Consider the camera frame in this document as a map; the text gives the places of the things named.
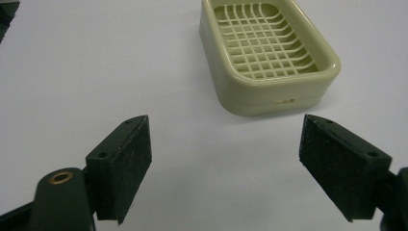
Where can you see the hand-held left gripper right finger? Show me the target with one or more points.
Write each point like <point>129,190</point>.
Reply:
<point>340,166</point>

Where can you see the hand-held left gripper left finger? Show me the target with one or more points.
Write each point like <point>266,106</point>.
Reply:
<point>123,170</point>

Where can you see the pale green soap dish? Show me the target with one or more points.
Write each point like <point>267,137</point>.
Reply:
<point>266,57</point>

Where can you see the dark object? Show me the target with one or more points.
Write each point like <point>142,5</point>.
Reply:
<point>7,16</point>

